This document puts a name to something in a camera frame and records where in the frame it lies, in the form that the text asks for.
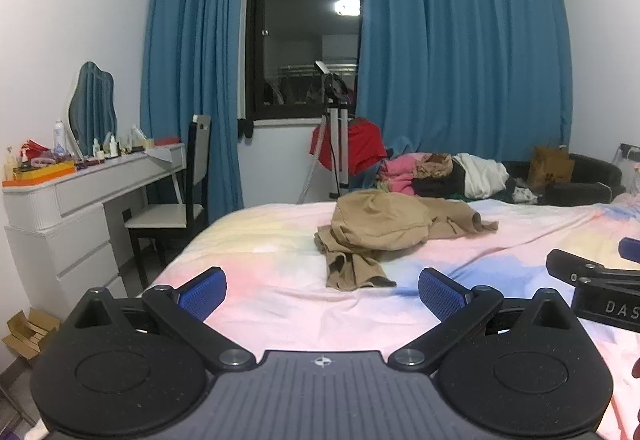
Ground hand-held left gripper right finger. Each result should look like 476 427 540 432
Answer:
387 267 581 376

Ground white garment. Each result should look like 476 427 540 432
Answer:
452 153 510 199

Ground black armchair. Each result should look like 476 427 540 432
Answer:
502 153 626 207

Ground blue curtain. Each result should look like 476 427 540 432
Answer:
140 0 248 223
356 0 573 165

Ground pink clothes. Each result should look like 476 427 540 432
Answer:
378 157 426 195

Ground dark framed window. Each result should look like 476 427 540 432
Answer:
245 0 363 123

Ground brown paper bag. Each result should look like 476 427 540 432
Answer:
529 146 576 191

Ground red pouch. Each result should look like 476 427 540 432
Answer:
22 137 52 161

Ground red cloth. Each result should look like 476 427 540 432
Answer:
309 117 388 175

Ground tan lace garment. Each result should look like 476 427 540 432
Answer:
412 154 453 179

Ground tan shirt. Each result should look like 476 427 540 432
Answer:
314 190 499 291

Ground white dressing table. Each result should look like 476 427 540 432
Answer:
2 142 188 321

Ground garment steamer stand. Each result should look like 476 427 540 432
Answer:
300 61 353 201

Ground black garment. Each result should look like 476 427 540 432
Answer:
412 160 468 199

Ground black chair with grey back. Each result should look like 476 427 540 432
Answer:
124 115 212 288

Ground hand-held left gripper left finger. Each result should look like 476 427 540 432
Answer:
65 266 258 376

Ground cardboard box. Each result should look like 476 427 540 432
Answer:
1 307 62 366

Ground orange box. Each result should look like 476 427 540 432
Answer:
2 163 77 183

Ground wavy edged mirror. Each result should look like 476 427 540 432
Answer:
67 61 118 157

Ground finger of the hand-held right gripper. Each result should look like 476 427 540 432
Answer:
618 237 640 265
546 248 640 289

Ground row of cosmetic bottles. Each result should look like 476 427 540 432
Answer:
91 125 151 159

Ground pastel tie-dye bed sheet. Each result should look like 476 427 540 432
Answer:
25 197 640 440

